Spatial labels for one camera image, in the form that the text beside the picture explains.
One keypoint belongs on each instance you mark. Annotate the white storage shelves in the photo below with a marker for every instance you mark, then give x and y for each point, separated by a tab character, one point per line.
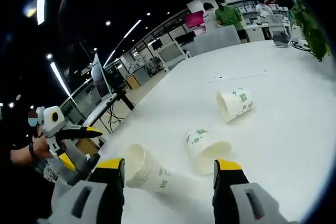
249	6

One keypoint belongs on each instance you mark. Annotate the white table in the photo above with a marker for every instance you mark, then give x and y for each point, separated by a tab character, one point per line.
275	129

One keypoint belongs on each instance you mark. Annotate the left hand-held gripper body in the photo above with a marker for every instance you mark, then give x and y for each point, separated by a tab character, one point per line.
51	119

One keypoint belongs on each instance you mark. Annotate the pink display screen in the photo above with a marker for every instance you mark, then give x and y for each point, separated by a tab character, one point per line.
193	19

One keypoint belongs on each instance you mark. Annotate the green potted plant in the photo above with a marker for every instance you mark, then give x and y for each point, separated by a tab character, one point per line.
312	32

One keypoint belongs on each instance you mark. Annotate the white laptop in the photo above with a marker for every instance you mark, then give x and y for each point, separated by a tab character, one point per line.
99	77

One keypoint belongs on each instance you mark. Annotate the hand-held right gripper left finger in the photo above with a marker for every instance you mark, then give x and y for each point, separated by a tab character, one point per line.
86	203

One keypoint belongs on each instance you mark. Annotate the person's left hand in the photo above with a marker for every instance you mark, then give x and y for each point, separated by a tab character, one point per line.
43	149

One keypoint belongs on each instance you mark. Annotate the black wristband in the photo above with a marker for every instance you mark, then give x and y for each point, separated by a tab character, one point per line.
32	151

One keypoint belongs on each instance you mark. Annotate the person's dark clothing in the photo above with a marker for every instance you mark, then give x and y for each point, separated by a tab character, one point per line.
23	190

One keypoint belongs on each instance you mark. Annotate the grey chair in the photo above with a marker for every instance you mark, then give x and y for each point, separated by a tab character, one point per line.
78	166

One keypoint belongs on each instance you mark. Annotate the pile of paper cups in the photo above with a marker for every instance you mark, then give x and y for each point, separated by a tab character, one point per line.
155	174

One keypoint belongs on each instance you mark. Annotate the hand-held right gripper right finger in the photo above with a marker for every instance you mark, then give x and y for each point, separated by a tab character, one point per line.
244	203

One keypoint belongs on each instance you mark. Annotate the wooden cabinet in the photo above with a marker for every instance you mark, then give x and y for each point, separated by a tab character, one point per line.
133	81

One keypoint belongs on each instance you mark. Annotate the white desk partition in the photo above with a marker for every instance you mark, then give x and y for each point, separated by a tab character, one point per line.
218	41

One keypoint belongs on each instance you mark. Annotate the grey round object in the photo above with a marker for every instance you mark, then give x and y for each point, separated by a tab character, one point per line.
281	40

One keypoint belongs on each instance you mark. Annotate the white office chair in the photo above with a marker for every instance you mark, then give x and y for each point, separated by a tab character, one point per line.
275	23
172	53

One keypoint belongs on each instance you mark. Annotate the green printed paper cup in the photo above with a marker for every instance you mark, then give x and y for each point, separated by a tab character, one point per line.
199	142
239	103

